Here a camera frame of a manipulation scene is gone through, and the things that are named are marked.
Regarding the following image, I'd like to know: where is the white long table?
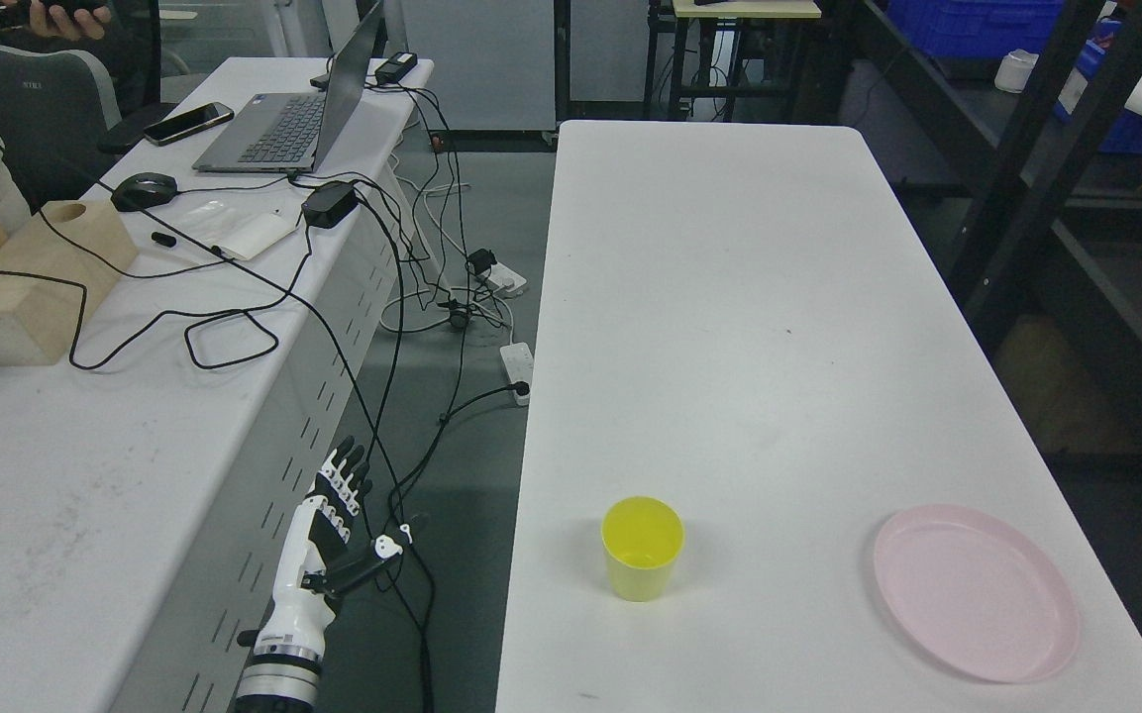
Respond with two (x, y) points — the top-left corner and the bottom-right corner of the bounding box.
(494, 121), (1142, 712)

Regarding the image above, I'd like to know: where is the blue plastic crate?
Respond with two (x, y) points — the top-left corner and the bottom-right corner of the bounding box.
(886, 1), (1064, 58)

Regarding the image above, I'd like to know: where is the black smartphone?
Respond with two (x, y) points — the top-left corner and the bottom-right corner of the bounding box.
(142, 101), (235, 147)

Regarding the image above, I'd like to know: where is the black cable on desk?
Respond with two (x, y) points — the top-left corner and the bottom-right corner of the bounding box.
(0, 59), (433, 713)

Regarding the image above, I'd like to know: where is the black power adapter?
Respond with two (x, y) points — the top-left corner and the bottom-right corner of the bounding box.
(300, 181), (361, 229)

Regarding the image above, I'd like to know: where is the white side desk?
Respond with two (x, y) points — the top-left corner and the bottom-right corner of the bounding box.
(0, 56), (435, 713)

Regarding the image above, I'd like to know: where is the dark metal shelf rack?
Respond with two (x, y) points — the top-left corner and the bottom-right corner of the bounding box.
(820, 1), (1142, 452)

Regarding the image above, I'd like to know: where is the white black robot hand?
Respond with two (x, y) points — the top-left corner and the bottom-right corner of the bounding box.
(244, 436), (429, 663)

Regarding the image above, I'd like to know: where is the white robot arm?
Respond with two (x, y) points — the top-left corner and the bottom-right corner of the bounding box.
(232, 644), (323, 712)

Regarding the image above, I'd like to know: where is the grey office chair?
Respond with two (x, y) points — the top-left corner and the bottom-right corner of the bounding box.
(0, 46), (121, 209)

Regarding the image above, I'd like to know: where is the person's hand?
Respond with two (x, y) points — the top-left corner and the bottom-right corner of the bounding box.
(29, 1), (113, 42)

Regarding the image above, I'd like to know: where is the yellow plastic cup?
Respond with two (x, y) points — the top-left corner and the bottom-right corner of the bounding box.
(600, 496), (685, 603)

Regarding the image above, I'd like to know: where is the light wooden block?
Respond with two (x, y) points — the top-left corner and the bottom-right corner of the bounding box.
(0, 199), (139, 366)

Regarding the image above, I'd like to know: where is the pink plastic plate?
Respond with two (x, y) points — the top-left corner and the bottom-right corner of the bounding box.
(872, 504), (1081, 684)

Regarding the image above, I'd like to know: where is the white power strip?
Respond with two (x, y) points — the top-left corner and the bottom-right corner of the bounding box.
(499, 343), (534, 407)

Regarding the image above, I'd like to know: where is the black computer mouse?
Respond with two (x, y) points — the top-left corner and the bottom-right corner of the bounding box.
(110, 171), (178, 213)

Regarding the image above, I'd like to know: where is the white paper packet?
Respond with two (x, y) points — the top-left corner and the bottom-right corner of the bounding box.
(170, 200), (297, 261)

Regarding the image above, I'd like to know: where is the grey open laptop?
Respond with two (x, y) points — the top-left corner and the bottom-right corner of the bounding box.
(193, 1), (384, 174)

